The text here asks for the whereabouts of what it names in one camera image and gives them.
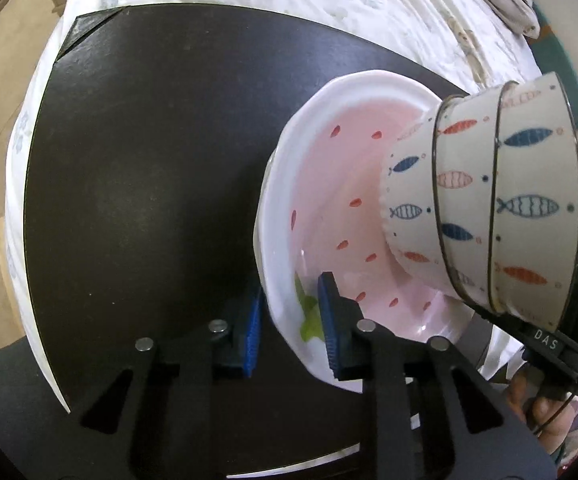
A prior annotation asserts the white floral bed sheet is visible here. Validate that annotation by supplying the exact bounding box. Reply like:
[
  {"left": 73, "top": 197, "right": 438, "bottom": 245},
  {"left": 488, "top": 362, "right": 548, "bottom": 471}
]
[{"left": 4, "top": 0, "right": 544, "bottom": 411}]

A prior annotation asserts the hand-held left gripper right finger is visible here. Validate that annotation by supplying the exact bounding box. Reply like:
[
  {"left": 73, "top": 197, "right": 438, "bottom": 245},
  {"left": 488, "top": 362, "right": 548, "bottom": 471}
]
[{"left": 317, "top": 272, "right": 554, "bottom": 480}]

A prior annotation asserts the black board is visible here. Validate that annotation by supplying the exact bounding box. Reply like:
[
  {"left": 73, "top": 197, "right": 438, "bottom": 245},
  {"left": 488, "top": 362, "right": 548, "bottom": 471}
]
[{"left": 21, "top": 5, "right": 474, "bottom": 478}]

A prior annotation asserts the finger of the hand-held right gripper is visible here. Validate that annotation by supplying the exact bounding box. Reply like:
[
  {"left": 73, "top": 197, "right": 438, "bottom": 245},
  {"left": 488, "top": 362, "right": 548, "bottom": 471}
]
[{"left": 473, "top": 308, "right": 524, "bottom": 343}]

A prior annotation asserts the white fish-print bowl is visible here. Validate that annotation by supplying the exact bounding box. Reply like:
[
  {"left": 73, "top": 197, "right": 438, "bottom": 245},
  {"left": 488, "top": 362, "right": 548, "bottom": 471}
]
[
  {"left": 489, "top": 72, "right": 578, "bottom": 318},
  {"left": 431, "top": 84, "right": 502, "bottom": 308},
  {"left": 378, "top": 110, "right": 450, "bottom": 286}
]

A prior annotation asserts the person's right hand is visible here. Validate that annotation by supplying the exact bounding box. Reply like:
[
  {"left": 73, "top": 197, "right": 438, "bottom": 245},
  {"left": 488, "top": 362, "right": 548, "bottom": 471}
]
[{"left": 509, "top": 360, "right": 578, "bottom": 461}]

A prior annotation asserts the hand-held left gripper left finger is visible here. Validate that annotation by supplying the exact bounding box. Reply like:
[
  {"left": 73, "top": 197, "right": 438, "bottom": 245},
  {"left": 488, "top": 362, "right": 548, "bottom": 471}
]
[{"left": 64, "top": 286, "right": 264, "bottom": 480}]

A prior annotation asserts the teal padded bed frame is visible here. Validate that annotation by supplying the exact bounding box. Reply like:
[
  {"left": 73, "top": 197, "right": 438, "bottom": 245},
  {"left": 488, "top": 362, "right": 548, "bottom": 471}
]
[{"left": 531, "top": 2, "right": 578, "bottom": 131}]

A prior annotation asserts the thin black cable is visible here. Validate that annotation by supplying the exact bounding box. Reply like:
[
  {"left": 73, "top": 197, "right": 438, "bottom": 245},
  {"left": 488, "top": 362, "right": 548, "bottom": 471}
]
[{"left": 531, "top": 350, "right": 578, "bottom": 433}]

